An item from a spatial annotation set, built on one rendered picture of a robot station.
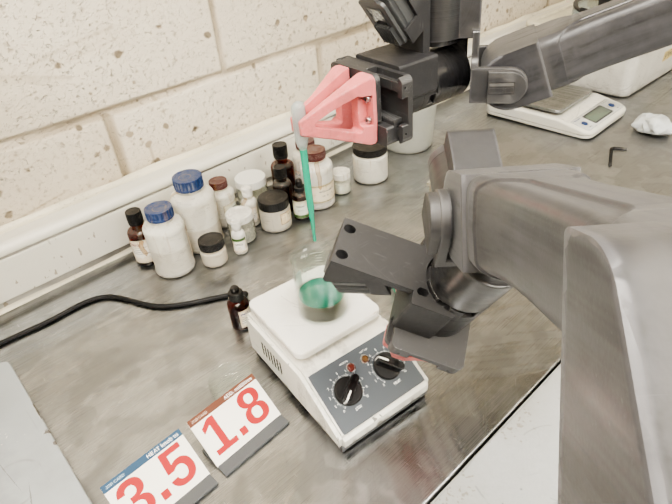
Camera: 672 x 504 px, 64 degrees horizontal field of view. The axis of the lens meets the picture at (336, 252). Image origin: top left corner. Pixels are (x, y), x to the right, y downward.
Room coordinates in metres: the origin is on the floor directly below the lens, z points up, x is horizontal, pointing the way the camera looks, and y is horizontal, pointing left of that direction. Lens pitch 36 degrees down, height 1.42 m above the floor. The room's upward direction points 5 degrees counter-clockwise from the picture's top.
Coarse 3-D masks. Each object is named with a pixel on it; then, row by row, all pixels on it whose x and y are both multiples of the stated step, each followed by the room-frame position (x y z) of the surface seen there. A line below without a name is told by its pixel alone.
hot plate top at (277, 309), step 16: (288, 288) 0.52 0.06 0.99; (256, 304) 0.50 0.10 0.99; (272, 304) 0.49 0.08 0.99; (288, 304) 0.49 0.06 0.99; (352, 304) 0.48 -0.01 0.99; (368, 304) 0.48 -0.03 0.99; (272, 320) 0.47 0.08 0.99; (288, 320) 0.46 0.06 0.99; (304, 320) 0.46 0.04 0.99; (352, 320) 0.45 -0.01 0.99; (368, 320) 0.46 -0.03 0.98; (288, 336) 0.44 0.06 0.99; (304, 336) 0.43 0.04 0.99; (320, 336) 0.43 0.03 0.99; (336, 336) 0.43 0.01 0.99; (304, 352) 0.41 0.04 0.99
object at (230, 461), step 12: (276, 408) 0.40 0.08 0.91; (276, 420) 0.39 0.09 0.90; (252, 432) 0.37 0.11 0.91; (264, 432) 0.37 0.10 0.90; (276, 432) 0.37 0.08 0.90; (204, 444) 0.35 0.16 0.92; (240, 444) 0.36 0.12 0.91; (252, 444) 0.36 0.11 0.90; (264, 444) 0.36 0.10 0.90; (228, 456) 0.35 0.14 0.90; (240, 456) 0.35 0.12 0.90; (228, 468) 0.33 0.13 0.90
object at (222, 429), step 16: (256, 384) 0.42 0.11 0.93; (240, 400) 0.40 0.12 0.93; (256, 400) 0.40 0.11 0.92; (208, 416) 0.38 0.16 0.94; (224, 416) 0.38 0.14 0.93; (240, 416) 0.38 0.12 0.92; (256, 416) 0.39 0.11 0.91; (208, 432) 0.36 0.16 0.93; (224, 432) 0.37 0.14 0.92; (240, 432) 0.37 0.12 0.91; (208, 448) 0.35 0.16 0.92; (224, 448) 0.35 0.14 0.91
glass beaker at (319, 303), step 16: (320, 240) 0.51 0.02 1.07; (304, 256) 0.50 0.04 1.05; (320, 256) 0.51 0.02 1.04; (304, 272) 0.45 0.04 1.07; (320, 272) 0.45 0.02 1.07; (304, 288) 0.45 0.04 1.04; (320, 288) 0.45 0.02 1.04; (304, 304) 0.46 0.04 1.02; (320, 304) 0.45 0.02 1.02; (336, 304) 0.45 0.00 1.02; (320, 320) 0.45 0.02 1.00; (336, 320) 0.45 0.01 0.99
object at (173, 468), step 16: (176, 448) 0.34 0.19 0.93; (144, 464) 0.32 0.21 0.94; (160, 464) 0.33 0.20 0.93; (176, 464) 0.33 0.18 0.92; (192, 464) 0.33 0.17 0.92; (128, 480) 0.31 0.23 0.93; (144, 480) 0.31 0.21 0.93; (160, 480) 0.31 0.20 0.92; (176, 480) 0.32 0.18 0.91; (192, 480) 0.32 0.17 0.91; (112, 496) 0.30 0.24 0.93; (128, 496) 0.30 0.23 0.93; (144, 496) 0.30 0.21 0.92; (160, 496) 0.30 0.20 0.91
